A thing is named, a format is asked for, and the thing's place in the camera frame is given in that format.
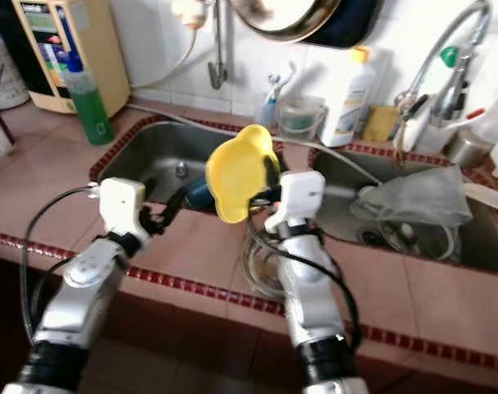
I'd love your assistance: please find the blue toothbrush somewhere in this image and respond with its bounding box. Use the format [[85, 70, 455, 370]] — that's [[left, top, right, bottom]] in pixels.
[[265, 72, 284, 103]]

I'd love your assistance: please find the small clear plastic bucket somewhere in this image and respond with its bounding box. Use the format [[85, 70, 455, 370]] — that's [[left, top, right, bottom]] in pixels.
[[276, 94, 327, 140]]

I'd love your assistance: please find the thin white tube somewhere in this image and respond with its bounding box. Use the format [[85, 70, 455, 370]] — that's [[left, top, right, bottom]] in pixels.
[[130, 25, 204, 89]]

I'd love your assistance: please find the hanging black pan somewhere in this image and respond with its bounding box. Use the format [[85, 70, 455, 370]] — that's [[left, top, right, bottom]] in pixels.
[[306, 0, 385, 48]]

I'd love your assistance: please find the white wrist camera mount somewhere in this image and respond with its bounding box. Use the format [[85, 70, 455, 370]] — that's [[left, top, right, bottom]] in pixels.
[[98, 178, 149, 239], [263, 170, 327, 235]]

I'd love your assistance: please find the chrome gooseneck faucet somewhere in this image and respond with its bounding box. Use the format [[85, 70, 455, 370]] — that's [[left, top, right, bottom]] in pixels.
[[396, 0, 496, 161]]

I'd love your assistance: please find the clear toothbrush cup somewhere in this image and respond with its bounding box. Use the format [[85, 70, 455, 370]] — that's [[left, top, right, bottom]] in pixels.
[[255, 86, 282, 128]]

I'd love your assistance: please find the steel cup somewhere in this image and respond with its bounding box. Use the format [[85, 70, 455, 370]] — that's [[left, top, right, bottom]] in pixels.
[[444, 123, 491, 169]]

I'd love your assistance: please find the green dish soap bottle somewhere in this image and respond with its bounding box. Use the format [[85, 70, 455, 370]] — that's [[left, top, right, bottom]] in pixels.
[[64, 53, 116, 147]]

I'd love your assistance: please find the beige hose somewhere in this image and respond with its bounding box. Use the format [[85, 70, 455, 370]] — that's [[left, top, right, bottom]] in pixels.
[[458, 182, 498, 208]]

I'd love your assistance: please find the white plastic jar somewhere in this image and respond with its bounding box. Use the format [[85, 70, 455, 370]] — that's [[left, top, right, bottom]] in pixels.
[[0, 33, 30, 112]]

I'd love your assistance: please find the beige tap valve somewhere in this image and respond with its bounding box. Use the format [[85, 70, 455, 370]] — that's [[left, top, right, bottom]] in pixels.
[[171, 0, 212, 30]]

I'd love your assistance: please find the yellow plastic bowl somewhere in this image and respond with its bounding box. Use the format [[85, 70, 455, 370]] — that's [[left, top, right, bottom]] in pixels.
[[205, 125, 281, 225]]

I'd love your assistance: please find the blue plastic mug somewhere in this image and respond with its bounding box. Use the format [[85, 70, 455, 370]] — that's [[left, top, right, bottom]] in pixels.
[[185, 176, 212, 210]]

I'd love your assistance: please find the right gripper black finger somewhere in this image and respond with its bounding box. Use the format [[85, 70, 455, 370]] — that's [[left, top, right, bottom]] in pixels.
[[261, 152, 283, 193]]

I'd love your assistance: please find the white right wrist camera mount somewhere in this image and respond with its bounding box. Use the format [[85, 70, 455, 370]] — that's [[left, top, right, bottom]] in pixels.
[[263, 170, 327, 235]]

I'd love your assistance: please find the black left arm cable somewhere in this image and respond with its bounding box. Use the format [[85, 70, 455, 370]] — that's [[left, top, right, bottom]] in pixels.
[[21, 185, 103, 341]]

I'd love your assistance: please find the chrome tap green knob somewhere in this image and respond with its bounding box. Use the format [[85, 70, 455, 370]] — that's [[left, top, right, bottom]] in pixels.
[[437, 45, 475, 124]]

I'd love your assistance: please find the clear plastic bag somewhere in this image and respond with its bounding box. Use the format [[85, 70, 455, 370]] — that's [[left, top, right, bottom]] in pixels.
[[351, 164, 475, 229]]

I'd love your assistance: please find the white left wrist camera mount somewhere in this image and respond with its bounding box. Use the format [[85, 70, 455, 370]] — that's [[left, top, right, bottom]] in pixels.
[[98, 178, 149, 239]]

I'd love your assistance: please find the hanging steel wok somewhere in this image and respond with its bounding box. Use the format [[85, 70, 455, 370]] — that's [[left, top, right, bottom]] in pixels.
[[230, 0, 348, 44]]

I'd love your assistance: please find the chrome wall tap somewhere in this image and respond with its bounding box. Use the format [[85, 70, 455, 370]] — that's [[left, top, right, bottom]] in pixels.
[[208, 0, 231, 91]]

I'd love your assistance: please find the mustard yellow scrub block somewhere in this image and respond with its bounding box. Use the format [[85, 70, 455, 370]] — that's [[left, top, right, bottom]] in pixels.
[[361, 105, 401, 142]]

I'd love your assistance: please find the steel sink basin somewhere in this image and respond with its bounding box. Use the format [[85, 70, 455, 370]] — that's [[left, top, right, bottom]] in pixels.
[[97, 121, 290, 218], [310, 148, 498, 272]]

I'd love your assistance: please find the round steel dish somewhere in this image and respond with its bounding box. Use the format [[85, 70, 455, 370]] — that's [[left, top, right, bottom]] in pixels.
[[376, 218, 459, 262]]

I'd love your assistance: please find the white toothbrush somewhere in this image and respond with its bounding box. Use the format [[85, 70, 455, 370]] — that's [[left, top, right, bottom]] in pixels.
[[281, 62, 300, 95]]

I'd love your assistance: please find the clear plastic jug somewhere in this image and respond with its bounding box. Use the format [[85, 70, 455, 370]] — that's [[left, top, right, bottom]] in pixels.
[[470, 103, 498, 144]]

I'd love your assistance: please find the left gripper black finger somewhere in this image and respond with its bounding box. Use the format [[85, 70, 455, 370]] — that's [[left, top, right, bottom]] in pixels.
[[157, 185, 194, 232]]

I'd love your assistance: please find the white detergent bottle yellow cap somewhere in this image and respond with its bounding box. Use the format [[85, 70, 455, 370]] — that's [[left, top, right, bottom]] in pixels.
[[321, 45, 378, 149]]

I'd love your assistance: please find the beige water ionizer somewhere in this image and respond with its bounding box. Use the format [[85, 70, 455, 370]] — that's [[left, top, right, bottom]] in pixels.
[[7, 0, 130, 116]]

